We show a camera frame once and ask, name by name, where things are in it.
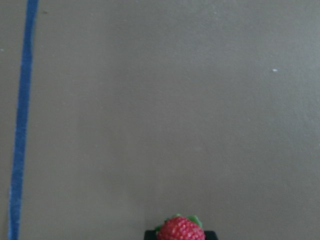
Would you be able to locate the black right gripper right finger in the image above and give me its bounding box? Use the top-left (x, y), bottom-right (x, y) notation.
top-left (204, 230), bottom-right (218, 240)

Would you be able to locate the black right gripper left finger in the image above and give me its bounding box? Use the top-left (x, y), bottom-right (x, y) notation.
top-left (144, 230), bottom-right (158, 240)

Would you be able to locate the red strawberry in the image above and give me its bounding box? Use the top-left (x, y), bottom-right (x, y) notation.
top-left (155, 214), bottom-right (206, 240)

